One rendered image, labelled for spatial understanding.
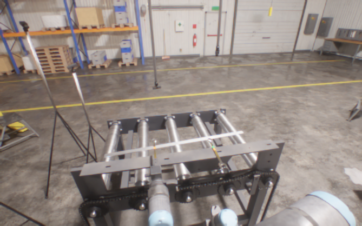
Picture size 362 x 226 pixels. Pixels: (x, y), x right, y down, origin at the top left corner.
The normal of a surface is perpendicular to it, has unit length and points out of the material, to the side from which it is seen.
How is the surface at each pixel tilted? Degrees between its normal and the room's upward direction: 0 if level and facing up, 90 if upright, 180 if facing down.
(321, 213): 5
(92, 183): 90
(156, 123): 90
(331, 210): 13
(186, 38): 90
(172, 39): 90
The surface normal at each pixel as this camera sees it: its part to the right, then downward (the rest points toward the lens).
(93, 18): 0.18, 0.47
